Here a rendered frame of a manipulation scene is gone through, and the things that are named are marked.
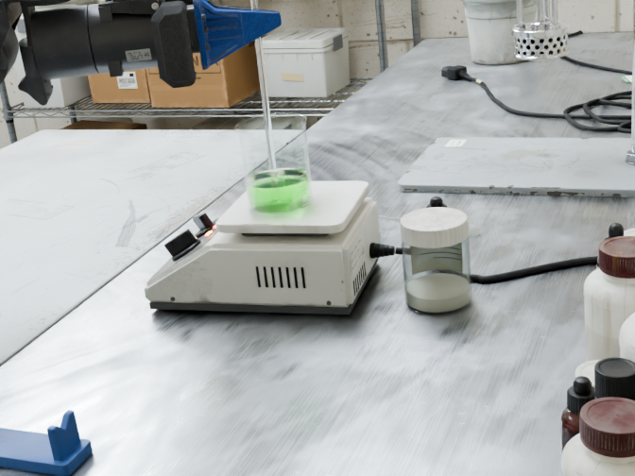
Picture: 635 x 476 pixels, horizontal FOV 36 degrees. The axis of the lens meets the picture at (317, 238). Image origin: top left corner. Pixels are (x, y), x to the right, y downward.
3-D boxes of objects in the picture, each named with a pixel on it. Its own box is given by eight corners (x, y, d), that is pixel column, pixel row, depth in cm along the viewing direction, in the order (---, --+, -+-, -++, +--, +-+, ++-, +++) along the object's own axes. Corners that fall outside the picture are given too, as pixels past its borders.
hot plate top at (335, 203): (213, 233, 88) (211, 224, 88) (255, 189, 99) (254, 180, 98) (342, 234, 84) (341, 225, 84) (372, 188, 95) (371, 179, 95)
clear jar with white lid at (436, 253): (472, 314, 85) (469, 229, 82) (403, 317, 86) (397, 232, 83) (471, 285, 91) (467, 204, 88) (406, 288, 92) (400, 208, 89)
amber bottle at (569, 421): (552, 473, 63) (550, 378, 61) (577, 455, 65) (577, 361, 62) (587, 491, 61) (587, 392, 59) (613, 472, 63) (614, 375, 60)
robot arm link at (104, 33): (88, 99, 75) (73, 17, 72) (111, 56, 92) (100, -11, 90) (197, 87, 75) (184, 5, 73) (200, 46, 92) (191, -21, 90)
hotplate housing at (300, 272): (145, 314, 92) (131, 234, 90) (197, 259, 104) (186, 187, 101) (376, 320, 86) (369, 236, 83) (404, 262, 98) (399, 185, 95)
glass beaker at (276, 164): (266, 197, 94) (254, 111, 91) (327, 200, 92) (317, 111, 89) (231, 224, 88) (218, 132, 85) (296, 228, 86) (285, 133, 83)
